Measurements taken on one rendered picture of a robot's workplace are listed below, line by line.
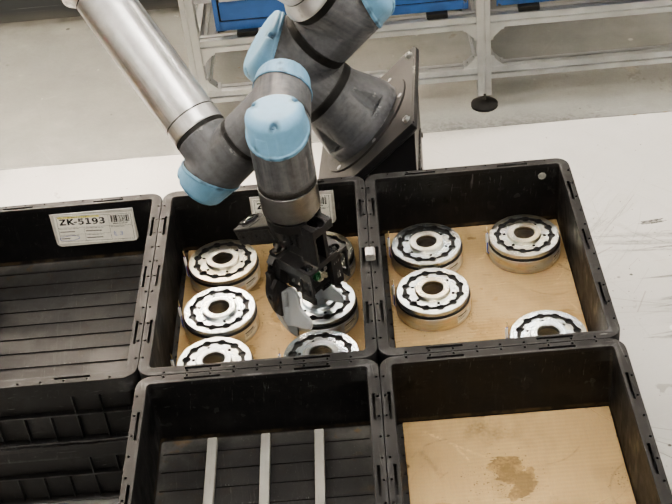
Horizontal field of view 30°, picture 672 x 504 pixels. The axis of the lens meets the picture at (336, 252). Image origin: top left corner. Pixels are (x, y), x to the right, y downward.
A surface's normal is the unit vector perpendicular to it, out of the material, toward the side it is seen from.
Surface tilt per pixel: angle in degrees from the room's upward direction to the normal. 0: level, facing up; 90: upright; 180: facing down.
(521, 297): 0
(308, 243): 94
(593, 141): 0
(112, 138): 0
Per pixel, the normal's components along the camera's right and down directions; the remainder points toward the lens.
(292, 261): -0.12, -0.75
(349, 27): 0.21, 0.76
